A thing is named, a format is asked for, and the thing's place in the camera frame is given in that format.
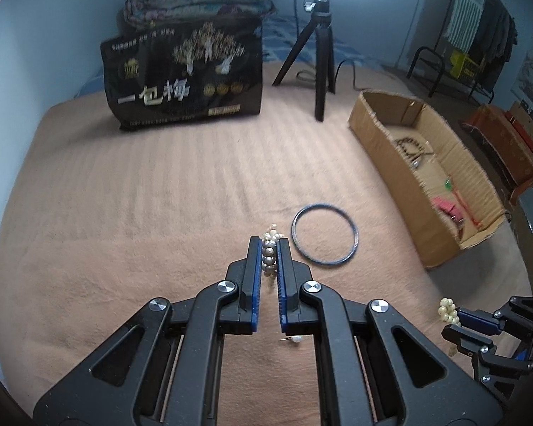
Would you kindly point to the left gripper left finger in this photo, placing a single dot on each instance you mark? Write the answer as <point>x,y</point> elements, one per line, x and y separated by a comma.
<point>242,314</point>

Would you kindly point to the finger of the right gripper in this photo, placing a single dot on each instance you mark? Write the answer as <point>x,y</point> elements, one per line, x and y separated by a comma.
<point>479,321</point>
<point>467,342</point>

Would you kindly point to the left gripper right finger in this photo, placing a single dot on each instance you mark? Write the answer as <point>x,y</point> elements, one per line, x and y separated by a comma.
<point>291,275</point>

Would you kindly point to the dark metal bangle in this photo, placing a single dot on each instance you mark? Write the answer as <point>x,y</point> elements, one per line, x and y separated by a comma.
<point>317,251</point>

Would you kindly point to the red strap wristwatch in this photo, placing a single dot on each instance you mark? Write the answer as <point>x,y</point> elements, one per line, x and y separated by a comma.
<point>450,209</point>

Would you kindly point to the white pearl earring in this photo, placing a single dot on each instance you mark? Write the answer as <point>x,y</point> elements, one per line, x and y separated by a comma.
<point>295,339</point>

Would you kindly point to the cardboard box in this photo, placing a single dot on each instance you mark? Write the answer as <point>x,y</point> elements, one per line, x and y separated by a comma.
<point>418,156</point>

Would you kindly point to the orange cloth stool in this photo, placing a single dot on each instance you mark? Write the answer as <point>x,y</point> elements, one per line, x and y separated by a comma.
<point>494,130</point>

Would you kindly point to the black tripod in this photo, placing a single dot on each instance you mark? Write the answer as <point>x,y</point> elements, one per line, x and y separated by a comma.
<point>320,25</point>

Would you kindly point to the black snack bag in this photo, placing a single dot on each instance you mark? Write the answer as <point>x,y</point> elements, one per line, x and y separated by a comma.
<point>188,70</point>

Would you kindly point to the blue patterned bed sheet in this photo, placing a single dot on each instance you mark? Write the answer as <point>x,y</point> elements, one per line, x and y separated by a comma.
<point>279,36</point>

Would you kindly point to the black clothes rack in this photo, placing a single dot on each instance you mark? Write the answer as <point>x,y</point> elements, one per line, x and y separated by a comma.
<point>430,66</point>

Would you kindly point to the yellow box on rack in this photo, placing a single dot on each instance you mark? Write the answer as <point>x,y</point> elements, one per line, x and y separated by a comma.
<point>463,67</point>

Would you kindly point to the dark hanging clothes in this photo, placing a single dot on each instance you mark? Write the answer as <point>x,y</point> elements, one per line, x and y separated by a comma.
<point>493,43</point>

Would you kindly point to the striped white towel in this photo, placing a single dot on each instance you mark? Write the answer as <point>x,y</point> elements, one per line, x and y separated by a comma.
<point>463,23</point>

